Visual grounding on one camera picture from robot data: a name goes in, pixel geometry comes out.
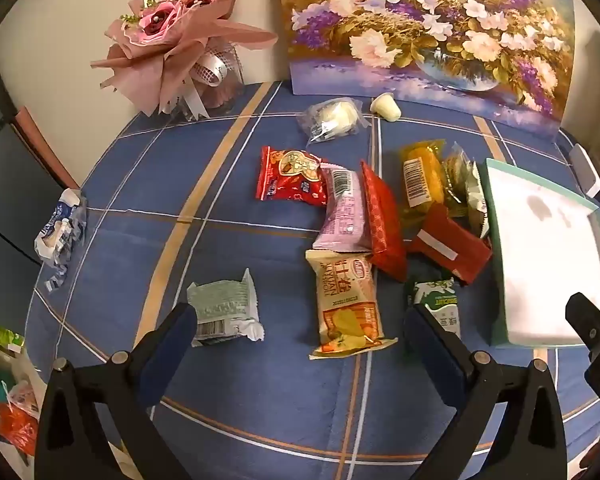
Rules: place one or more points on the white printed snack packet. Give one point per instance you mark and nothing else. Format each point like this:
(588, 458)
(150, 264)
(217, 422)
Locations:
(476, 200)

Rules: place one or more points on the yellow snack packet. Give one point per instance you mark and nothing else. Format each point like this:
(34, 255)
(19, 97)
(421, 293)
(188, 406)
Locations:
(422, 180)

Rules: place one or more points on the dark red white-striped snack packet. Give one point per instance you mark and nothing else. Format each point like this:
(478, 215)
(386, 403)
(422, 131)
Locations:
(455, 250)

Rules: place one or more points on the cream jelly cup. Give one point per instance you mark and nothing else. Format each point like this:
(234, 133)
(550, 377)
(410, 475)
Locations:
(385, 107)

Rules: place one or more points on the red patterned snack packet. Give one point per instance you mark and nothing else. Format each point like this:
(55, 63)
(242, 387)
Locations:
(385, 225)

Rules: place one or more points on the blue plaid cloth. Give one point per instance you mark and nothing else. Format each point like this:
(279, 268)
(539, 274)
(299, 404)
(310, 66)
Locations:
(280, 410)

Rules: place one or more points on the clear glass vase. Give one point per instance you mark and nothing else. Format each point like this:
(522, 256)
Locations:
(225, 92)

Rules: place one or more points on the white rectangular device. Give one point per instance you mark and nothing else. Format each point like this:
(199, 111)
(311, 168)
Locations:
(585, 170)

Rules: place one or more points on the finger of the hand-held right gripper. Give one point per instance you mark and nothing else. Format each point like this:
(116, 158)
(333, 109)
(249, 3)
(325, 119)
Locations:
(597, 330)

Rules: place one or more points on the light green snack packet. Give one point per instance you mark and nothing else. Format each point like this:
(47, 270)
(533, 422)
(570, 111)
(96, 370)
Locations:
(222, 305)

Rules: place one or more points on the blue white snack packet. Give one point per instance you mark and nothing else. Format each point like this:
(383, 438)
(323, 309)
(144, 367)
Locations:
(57, 232)

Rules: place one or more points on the beige cracker packet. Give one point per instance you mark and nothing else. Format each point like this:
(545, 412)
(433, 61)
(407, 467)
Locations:
(347, 305)

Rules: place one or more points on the dark cabinet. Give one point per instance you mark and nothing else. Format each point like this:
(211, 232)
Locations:
(10, 210)

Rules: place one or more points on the red peanut print snack packet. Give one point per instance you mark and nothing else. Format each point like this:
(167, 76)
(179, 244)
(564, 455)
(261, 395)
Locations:
(285, 180)

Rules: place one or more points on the pink snack packet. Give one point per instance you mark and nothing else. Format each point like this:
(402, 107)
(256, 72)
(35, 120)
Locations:
(342, 215)

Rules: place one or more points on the flower painting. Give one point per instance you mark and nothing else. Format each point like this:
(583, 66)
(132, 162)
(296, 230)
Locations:
(430, 20)

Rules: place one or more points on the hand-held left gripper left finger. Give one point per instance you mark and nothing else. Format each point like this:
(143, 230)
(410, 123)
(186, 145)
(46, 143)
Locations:
(167, 355)

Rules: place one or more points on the clear cream pastry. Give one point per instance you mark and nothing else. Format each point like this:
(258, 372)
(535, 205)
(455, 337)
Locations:
(335, 115)

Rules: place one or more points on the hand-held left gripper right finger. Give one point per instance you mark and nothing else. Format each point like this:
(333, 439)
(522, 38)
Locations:
(437, 355)

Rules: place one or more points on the clear green snack packet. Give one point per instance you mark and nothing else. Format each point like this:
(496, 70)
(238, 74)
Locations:
(455, 180)

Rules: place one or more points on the white box with teal rim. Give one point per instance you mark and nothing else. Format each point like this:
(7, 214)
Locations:
(545, 260)

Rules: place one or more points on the red plastic bag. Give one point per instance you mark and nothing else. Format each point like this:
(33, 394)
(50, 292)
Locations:
(15, 420)

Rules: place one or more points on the green white biscuit packet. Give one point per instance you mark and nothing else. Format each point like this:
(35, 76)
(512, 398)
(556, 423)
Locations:
(437, 300)

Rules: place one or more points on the pink flower bouquet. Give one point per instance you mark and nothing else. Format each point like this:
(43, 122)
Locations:
(160, 15)

